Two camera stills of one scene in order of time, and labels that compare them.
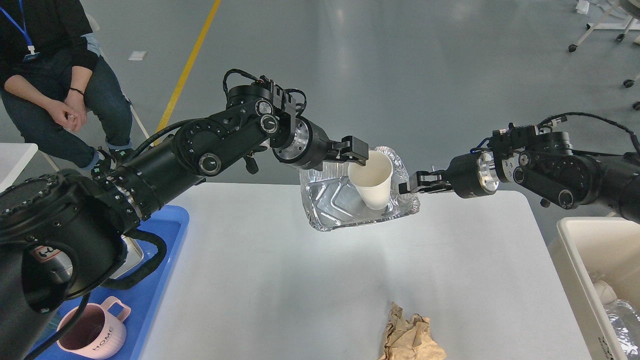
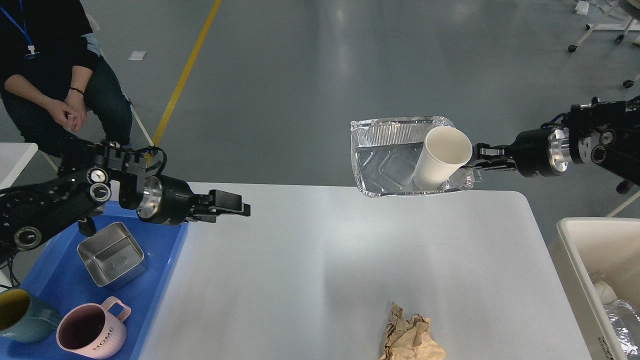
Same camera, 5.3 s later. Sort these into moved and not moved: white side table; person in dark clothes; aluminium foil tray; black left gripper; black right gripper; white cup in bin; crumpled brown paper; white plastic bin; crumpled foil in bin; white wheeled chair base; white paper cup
Moved: black left gripper; white paper cup; aluminium foil tray; black right gripper
Not moved: white side table; white cup in bin; crumpled foil in bin; person in dark clothes; white wheeled chair base; crumpled brown paper; white plastic bin
